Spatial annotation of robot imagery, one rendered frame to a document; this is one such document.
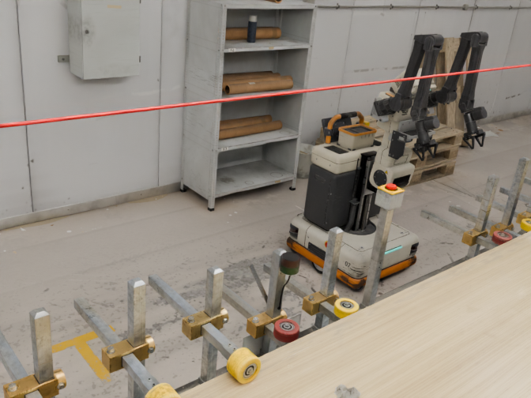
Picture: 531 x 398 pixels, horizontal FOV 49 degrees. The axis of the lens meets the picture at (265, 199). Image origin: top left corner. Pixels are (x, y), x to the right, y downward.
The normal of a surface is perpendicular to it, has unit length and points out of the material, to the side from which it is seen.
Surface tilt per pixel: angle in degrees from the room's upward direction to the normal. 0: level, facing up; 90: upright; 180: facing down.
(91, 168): 90
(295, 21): 90
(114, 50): 90
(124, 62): 90
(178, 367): 0
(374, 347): 0
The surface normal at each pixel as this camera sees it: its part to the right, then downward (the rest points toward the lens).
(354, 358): 0.10, -0.91
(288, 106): -0.77, 0.19
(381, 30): 0.63, 0.37
